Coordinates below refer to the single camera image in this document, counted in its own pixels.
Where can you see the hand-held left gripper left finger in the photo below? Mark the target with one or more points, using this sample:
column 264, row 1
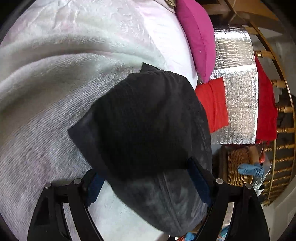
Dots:
column 94, row 185

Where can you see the white quilted blanket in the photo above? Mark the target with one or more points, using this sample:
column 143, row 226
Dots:
column 57, row 81

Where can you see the wicker basket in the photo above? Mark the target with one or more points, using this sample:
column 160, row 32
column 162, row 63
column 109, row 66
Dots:
column 238, row 157

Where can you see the blue cloth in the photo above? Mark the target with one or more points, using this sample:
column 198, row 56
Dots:
column 249, row 169

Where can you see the pink pillow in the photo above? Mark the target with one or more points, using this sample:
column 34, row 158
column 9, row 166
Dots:
column 198, row 37

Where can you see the silver insulation panel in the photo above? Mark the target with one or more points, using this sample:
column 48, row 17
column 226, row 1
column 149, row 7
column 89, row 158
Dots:
column 240, row 104

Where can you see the wooden stair railing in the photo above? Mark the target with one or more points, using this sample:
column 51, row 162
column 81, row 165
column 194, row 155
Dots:
column 280, row 83

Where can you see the black puffer jacket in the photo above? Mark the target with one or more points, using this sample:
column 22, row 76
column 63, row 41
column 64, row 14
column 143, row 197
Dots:
column 143, row 120

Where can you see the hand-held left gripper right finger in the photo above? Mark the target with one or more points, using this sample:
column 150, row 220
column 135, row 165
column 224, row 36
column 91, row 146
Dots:
column 201, row 183

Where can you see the red cloth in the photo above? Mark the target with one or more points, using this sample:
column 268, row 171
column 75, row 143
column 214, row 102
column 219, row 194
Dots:
column 266, row 111

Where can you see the red pillow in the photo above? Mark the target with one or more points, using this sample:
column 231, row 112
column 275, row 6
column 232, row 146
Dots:
column 215, row 104

